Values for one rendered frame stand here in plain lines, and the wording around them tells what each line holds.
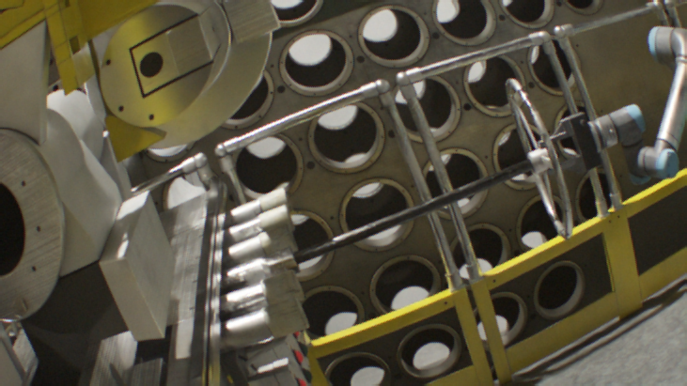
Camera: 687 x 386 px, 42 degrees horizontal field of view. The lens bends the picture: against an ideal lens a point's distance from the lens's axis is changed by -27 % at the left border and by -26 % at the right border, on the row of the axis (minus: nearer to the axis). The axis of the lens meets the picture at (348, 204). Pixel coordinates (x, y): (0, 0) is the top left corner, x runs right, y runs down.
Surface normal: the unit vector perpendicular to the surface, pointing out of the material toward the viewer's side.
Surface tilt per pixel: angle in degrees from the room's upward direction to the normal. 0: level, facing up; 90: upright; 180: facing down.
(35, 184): 90
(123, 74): 90
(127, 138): 90
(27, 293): 90
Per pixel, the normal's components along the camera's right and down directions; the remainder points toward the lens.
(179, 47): 0.07, 0.24
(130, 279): -0.35, 0.38
